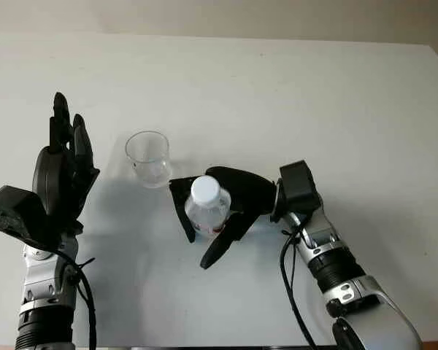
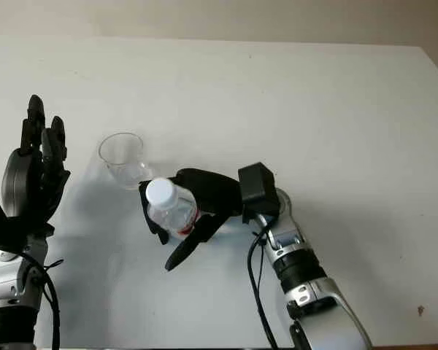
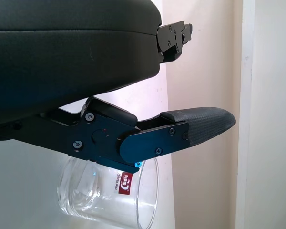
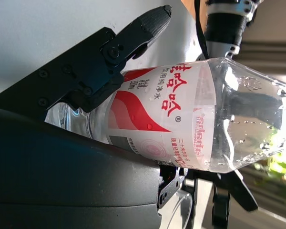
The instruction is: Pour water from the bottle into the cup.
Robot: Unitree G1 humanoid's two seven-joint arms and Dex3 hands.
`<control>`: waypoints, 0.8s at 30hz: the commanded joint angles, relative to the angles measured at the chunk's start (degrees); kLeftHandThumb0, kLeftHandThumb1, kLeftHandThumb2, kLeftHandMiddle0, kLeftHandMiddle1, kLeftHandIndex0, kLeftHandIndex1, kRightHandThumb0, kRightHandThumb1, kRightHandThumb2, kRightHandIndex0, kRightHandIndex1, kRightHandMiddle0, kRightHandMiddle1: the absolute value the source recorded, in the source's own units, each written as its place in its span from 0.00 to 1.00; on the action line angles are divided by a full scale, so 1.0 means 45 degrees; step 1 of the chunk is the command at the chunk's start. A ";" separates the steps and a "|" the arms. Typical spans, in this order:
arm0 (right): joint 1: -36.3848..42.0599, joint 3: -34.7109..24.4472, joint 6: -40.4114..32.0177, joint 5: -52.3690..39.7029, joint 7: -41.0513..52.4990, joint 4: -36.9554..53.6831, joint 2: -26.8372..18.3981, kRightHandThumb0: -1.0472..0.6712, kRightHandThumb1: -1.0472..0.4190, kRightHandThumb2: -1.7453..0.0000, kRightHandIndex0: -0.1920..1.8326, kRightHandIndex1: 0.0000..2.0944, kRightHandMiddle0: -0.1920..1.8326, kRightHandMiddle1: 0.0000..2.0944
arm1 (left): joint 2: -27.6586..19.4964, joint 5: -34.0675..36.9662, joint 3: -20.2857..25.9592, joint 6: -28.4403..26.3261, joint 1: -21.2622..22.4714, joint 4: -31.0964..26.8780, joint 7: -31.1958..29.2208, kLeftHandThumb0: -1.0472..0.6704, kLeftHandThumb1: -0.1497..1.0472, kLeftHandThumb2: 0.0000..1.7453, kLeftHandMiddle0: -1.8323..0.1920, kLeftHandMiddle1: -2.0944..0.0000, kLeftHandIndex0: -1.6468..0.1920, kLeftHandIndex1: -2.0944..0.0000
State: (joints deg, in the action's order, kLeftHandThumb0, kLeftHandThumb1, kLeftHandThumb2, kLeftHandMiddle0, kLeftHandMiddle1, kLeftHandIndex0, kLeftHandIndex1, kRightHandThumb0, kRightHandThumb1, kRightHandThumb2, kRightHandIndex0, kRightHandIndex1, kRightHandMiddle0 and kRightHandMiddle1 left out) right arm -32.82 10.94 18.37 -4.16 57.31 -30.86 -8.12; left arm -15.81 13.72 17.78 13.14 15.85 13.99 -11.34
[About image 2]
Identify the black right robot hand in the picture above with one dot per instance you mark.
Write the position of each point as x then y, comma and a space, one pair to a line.
215, 193

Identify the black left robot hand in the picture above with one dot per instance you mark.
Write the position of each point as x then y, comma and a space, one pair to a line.
22, 182

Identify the clear plastic water bottle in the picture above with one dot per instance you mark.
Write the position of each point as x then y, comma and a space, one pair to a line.
168, 208

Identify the clear glass cup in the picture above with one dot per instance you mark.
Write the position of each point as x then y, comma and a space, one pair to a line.
122, 160

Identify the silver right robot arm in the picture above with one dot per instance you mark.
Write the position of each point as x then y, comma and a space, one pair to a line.
314, 280

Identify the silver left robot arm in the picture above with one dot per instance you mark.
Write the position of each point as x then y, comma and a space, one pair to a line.
7, 291

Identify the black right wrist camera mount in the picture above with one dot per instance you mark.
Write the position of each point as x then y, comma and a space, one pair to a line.
257, 189

